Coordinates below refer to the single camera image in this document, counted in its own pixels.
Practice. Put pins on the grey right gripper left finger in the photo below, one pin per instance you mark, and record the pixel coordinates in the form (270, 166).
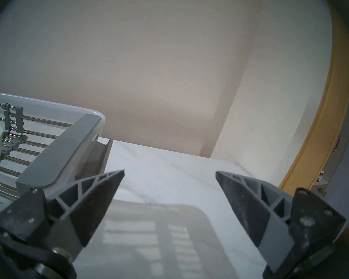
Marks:
(87, 211)

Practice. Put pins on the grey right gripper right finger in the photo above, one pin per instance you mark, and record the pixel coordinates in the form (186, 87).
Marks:
(250, 211)

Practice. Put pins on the clear plastic storage box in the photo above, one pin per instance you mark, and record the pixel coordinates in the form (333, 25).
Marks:
(46, 107)

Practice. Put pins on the wooden door frame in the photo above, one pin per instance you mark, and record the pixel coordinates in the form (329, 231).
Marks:
(334, 107)

